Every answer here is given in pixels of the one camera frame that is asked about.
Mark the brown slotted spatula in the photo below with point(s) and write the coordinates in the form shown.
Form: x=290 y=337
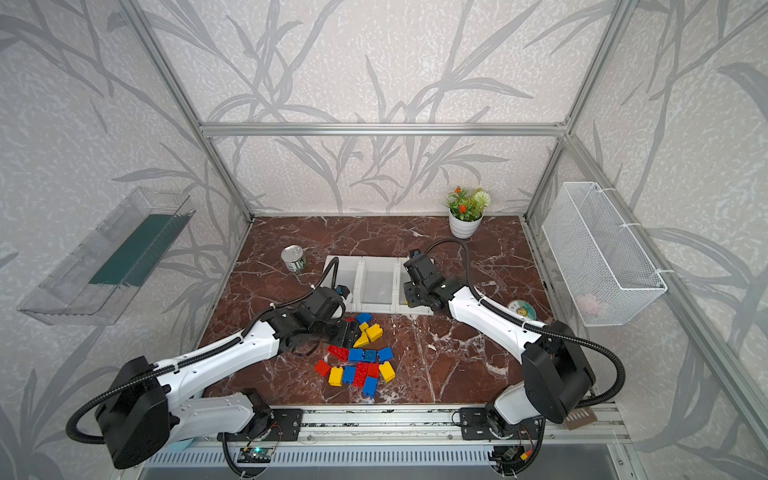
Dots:
x=580 y=417

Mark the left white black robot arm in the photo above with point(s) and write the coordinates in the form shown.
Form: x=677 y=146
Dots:
x=149 y=406

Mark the white sorting bin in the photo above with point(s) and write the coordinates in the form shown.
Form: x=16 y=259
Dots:
x=348 y=273
x=378 y=292
x=402 y=306

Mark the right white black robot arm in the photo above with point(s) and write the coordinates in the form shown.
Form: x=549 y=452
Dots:
x=556 y=374

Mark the potted plant white pot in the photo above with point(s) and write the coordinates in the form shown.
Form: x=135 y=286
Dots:
x=466 y=209

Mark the silver tin can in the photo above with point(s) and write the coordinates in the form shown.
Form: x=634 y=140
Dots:
x=294 y=259

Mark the red lego brick bottom left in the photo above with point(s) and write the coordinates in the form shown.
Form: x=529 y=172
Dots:
x=322 y=368

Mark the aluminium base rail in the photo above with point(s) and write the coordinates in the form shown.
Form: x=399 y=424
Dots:
x=426 y=424

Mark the long red lego brick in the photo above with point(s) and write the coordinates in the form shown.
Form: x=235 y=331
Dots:
x=339 y=353

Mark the clear plastic wall shelf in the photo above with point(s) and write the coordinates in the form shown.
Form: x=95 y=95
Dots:
x=96 y=282

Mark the green circuit board left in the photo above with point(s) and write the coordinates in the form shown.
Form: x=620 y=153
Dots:
x=255 y=455

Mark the white left sorting bin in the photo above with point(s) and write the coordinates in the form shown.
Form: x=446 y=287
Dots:
x=348 y=273

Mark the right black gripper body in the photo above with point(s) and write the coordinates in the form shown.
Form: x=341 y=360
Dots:
x=414 y=293

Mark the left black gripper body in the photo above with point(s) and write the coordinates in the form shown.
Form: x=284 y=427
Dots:
x=345 y=327

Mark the white middle sorting bin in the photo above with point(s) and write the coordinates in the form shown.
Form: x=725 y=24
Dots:
x=378 y=292

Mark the yellow lego brick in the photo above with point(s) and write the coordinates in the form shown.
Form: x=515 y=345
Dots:
x=387 y=371
x=336 y=376
x=374 y=332
x=362 y=341

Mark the small red lego bottom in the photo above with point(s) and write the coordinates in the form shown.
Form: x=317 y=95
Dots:
x=373 y=370

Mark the blue lego brick top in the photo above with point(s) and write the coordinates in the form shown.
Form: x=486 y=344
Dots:
x=363 y=318

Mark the long red lego bottom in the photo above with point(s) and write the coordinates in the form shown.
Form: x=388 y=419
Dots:
x=361 y=374

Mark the white wire mesh basket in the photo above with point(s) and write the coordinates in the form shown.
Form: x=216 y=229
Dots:
x=609 y=276

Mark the white right sorting bin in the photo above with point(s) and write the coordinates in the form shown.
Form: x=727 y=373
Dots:
x=402 y=306

